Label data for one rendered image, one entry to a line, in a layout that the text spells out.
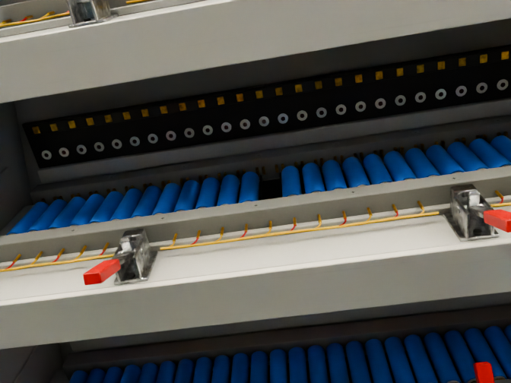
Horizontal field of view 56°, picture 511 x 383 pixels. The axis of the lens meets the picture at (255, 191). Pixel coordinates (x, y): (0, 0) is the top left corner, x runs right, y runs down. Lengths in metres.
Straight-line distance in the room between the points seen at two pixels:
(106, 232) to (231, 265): 0.12
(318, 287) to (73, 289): 0.19
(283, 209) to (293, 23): 0.15
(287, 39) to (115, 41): 0.13
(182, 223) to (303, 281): 0.12
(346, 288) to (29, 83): 0.29
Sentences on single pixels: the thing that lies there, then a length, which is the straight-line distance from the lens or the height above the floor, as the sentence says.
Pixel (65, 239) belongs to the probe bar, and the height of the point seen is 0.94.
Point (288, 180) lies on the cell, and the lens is 0.45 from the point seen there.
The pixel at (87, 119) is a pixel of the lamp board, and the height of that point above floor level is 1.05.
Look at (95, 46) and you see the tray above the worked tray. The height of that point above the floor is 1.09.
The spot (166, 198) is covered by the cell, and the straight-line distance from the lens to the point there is 0.47.
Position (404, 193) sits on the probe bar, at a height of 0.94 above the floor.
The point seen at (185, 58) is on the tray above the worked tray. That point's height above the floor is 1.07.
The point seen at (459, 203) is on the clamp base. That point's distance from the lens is 0.39.
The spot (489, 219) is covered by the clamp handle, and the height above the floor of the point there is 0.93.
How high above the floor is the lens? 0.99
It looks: 5 degrees down
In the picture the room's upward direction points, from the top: 8 degrees counter-clockwise
